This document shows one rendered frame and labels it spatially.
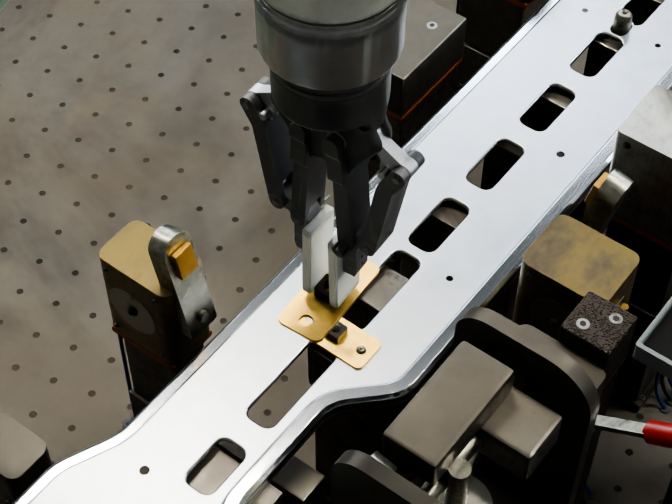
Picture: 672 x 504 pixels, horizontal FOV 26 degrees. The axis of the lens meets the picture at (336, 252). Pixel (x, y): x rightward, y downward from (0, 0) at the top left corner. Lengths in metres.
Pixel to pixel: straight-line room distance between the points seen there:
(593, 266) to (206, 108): 0.79
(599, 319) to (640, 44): 0.47
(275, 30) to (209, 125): 1.13
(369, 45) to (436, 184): 0.67
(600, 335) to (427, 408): 0.22
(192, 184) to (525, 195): 0.56
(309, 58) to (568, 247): 0.57
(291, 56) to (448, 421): 0.37
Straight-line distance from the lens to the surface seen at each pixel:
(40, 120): 2.01
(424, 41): 1.60
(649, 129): 1.43
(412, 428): 1.10
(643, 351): 1.19
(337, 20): 0.81
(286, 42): 0.84
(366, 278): 1.08
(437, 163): 1.52
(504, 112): 1.57
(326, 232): 1.03
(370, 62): 0.85
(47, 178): 1.93
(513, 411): 1.15
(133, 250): 1.39
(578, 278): 1.33
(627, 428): 1.21
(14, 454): 1.35
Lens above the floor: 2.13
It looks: 52 degrees down
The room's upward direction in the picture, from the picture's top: straight up
